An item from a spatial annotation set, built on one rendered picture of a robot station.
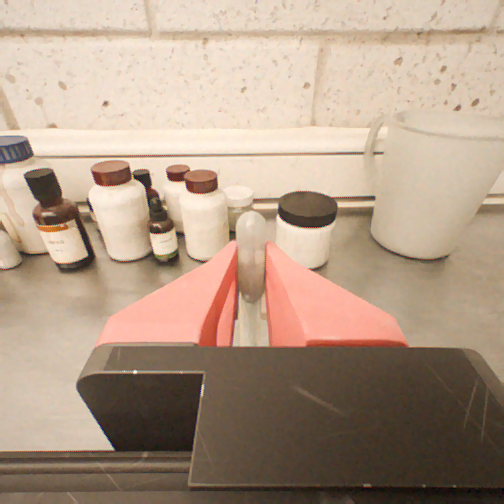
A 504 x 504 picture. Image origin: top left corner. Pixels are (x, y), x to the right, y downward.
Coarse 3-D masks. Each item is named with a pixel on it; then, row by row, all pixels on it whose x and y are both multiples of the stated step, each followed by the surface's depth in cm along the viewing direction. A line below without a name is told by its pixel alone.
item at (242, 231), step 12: (240, 216) 11; (252, 216) 11; (240, 228) 11; (240, 240) 11; (252, 240) 11; (240, 252) 12; (252, 252) 11; (240, 264) 12; (252, 264) 12; (240, 276) 12; (252, 276) 12; (240, 288) 13; (252, 288) 12
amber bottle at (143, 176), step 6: (132, 174) 37; (138, 174) 37; (144, 174) 37; (138, 180) 37; (144, 180) 37; (150, 180) 38; (144, 186) 37; (150, 186) 38; (150, 192) 38; (156, 192) 39; (150, 198) 38
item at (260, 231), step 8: (256, 216) 11; (256, 224) 11; (264, 224) 11; (256, 232) 11; (264, 232) 11; (256, 240) 11; (264, 240) 11; (256, 248) 11; (264, 248) 12; (256, 256) 11; (264, 256) 12; (256, 264) 12; (264, 264) 12; (256, 272) 12; (264, 272) 12; (256, 280) 12; (264, 280) 13; (256, 288) 12; (256, 296) 13
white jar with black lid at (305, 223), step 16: (304, 192) 35; (288, 208) 32; (304, 208) 32; (320, 208) 32; (336, 208) 32; (288, 224) 32; (304, 224) 31; (320, 224) 31; (288, 240) 33; (304, 240) 32; (320, 240) 32; (304, 256) 33; (320, 256) 34
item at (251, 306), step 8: (248, 224) 11; (248, 304) 13; (256, 304) 13; (248, 312) 14; (256, 312) 14; (248, 320) 14; (256, 320) 14; (248, 328) 14; (256, 328) 15; (248, 336) 15; (256, 336) 15; (248, 344) 15; (256, 344) 15
